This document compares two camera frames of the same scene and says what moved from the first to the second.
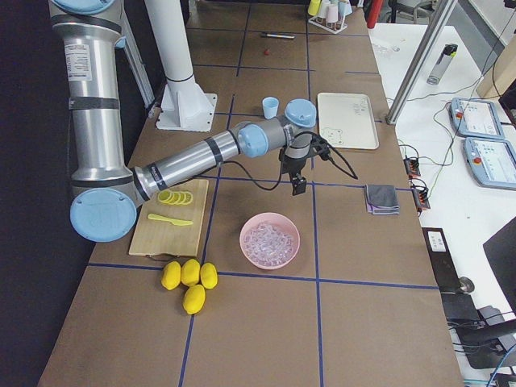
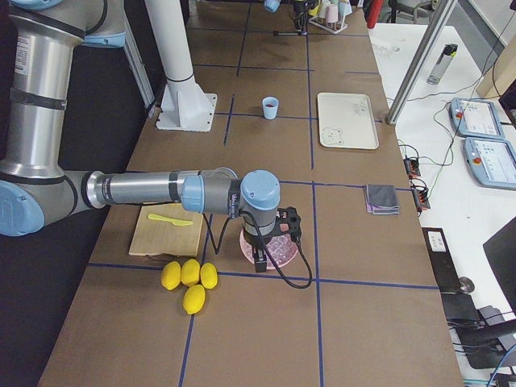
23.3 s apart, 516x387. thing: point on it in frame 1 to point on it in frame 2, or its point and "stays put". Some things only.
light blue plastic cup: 270,105 stays put
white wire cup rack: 334,28 stays put
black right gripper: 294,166 to 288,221
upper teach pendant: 474,117 stays put
